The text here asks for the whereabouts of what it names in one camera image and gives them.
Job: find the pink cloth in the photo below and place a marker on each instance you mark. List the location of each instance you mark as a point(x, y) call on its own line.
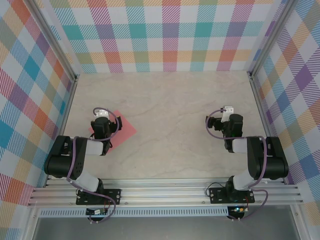
point(127, 131)

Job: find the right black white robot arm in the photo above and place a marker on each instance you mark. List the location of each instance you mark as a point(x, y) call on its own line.
point(275, 162)

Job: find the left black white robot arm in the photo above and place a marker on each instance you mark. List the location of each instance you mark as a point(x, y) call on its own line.
point(57, 162)

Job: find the grey metal lower panel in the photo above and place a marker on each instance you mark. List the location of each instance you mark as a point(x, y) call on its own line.
point(162, 230)

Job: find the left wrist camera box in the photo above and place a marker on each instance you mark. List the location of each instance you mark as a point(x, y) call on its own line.
point(102, 113)

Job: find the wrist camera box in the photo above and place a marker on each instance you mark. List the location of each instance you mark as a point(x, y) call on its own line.
point(102, 113)
point(228, 110)

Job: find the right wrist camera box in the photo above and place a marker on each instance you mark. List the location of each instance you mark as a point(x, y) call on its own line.
point(228, 110)

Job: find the aluminium side rail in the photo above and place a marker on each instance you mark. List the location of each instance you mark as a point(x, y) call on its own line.
point(261, 110)
point(66, 110)

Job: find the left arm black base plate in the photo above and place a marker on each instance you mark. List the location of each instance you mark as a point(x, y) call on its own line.
point(112, 195)

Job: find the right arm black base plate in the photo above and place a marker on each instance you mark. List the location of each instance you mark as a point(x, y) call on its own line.
point(217, 195)

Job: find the aluminium mounting rail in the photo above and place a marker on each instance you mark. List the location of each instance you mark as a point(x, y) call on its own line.
point(162, 192)

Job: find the aluminium corner post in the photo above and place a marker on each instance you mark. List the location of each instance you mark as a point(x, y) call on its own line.
point(270, 37)
point(53, 37)

